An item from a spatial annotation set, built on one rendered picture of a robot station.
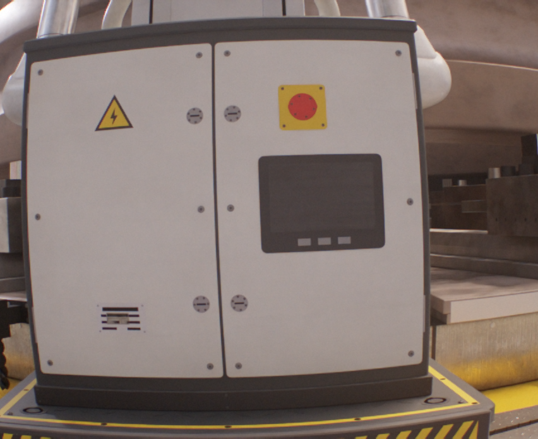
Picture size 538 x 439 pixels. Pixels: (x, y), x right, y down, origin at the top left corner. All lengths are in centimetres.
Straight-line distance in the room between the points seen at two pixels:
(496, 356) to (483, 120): 95
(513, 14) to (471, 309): 146
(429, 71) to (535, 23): 164
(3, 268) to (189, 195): 201
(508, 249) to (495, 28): 93
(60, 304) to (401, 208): 47
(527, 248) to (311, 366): 186
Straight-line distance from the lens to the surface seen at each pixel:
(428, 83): 168
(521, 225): 265
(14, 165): 312
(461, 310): 221
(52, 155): 100
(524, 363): 236
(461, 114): 279
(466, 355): 227
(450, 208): 438
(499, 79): 289
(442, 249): 343
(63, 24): 175
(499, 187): 279
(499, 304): 226
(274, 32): 100
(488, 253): 304
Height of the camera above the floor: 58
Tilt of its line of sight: 1 degrees down
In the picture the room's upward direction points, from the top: 2 degrees counter-clockwise
